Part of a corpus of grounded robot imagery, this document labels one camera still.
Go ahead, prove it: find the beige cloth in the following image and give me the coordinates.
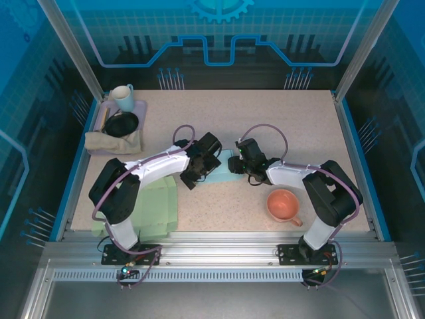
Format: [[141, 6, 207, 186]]
[[84, 129, 143, 156]]

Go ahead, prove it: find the small circuit board with LED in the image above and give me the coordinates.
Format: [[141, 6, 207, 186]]
[[303, 265, 333, 282], [120, 264, 139, 279]]

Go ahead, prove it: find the light blue mug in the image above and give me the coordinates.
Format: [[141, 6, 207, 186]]
[[110, 84, 136, 112]]

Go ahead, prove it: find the light blue paper box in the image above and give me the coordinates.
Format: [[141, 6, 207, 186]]
[[202, 149, 245, 185]]

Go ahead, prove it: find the aluminium frame post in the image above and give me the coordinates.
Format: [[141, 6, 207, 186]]
[[37, 0, 110, 103], [333, 0, 401, 104]]

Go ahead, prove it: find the light green paper box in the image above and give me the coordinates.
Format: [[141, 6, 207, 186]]
[[91, 175, 179, 237]]

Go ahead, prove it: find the aluminium table rail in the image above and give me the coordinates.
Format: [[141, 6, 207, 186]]
[[42, 231, 399, 283]]

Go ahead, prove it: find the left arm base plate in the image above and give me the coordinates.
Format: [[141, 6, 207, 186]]
[[101, 243, 163, 266]]

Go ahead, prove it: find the lavender plastic tray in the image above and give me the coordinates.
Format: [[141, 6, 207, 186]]
[[86, 98, 148, 156]]

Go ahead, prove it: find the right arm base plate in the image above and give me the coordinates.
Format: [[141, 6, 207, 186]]
[[277, 243, 343, 266]]

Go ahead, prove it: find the black round plate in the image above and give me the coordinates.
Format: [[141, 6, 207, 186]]
[[104, 112, 139, 137]]

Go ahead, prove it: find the orange cup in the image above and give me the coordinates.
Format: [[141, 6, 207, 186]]
[[266, 189, 303, 227]]

